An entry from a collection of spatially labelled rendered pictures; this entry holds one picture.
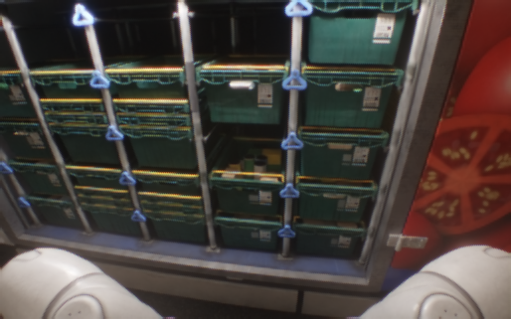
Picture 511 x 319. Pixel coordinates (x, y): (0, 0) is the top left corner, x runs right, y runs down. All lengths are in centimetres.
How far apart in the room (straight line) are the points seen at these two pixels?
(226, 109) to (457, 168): 99
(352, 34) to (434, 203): 78
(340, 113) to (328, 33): 33
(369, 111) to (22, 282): 119
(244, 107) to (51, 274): 93
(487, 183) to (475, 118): 30
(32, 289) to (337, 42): 112
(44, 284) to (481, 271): 68
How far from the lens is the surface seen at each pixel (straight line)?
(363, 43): 116
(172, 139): 137
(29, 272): 57
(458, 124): 117
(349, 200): 142
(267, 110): 119
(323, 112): 119
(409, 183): 122
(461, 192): 133
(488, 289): 54
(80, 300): 44
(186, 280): 181
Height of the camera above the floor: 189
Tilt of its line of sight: 28 degrees down
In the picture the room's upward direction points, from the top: 1 degrees counter-clockwise
